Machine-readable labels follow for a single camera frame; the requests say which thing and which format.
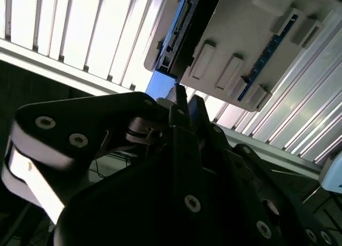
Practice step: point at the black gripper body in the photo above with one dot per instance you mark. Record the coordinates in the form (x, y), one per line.
(120, 216)

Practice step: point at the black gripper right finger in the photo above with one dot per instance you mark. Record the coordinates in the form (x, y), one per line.
(227, 155)

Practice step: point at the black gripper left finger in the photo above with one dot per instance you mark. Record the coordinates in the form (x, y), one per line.
(80, 118)

